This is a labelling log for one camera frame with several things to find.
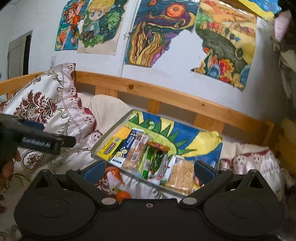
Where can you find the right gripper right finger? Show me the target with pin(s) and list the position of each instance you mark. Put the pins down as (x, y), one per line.
(215, 181)

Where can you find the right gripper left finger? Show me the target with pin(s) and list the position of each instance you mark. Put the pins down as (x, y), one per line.
(84, 182)

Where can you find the puffed rice cracker packet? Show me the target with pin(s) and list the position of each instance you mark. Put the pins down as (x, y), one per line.
(180, 176)

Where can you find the orange plastic snack bag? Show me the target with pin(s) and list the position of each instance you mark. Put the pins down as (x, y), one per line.
(111, 181)

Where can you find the yellow green snack packet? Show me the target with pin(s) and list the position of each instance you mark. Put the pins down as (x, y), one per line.
(109, 149)

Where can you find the blue calcium box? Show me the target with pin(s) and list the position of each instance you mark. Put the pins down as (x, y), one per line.
(121, 153)

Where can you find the orange tangerine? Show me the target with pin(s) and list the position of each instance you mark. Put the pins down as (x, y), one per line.
(121, 195)

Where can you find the green vegetable snack packet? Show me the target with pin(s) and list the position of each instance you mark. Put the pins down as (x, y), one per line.
(160, 165)

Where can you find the nut bar clear packet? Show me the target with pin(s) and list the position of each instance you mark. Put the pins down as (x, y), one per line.
(135, 153)

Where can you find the green stick packet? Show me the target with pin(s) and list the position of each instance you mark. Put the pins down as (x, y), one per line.
(147, 161)

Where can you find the golden foil snack packet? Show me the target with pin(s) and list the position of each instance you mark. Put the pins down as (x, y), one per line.
(158, 146)

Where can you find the person left hand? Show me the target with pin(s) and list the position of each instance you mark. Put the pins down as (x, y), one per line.
(7, 172)

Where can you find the dinosaur drawing paper in tray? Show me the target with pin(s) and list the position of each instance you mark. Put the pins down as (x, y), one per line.
(187, 141)

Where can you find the floral satin bedspread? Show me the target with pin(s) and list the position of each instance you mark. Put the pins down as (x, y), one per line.
(240, 158)

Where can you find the metal tray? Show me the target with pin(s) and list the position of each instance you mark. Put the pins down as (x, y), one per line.
(135, 185)

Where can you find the cream pillow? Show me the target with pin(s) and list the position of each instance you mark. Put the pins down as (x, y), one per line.
(107, 110)

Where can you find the doorway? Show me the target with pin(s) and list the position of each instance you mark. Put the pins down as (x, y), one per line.
(18, 56)

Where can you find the girl with fish drawing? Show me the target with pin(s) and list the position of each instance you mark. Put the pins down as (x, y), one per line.
(68, 32)

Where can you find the blond boy drawing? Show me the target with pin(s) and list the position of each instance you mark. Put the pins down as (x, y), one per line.
(102, 26)

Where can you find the floral curtain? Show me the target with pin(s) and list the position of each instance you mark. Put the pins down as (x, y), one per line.
(284, 46)

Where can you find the landscape drawing torn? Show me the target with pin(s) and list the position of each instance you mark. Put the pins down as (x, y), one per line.
(229, 39)

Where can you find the swirly purple abstract drawing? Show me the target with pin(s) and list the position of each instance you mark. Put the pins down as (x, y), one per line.
(156, 24)

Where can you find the wooden bed rail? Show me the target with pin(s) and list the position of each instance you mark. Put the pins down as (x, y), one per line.
(161, 99)

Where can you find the white wall pipe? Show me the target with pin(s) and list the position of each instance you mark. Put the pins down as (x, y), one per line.
(126, 36)

